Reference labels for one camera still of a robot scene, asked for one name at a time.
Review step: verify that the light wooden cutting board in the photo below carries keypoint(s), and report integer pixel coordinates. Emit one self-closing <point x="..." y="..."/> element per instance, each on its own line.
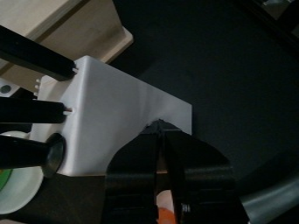
<point x="84" y="30"/>

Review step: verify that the green toy food piece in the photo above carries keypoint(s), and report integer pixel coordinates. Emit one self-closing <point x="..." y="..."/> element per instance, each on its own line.
<point x="5" y="180"/>

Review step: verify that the small white grey-dot piece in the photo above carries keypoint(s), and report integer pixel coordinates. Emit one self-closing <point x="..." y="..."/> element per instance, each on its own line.
<point x="7" y="89"/>

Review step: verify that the white toy egg half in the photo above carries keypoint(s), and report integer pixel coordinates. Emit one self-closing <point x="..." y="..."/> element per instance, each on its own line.
<point x="165" y="208"/>

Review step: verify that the green tape roll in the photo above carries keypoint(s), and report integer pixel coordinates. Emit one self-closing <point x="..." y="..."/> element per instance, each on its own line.
<point x="23" y="189"/>

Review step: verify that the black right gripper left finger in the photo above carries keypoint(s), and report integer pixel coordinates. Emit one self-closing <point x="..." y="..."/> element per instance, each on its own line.
<point x="130" y="175"/>

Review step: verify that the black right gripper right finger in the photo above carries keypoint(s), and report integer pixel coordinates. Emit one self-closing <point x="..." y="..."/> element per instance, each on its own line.
<point x="202" y="178"/>

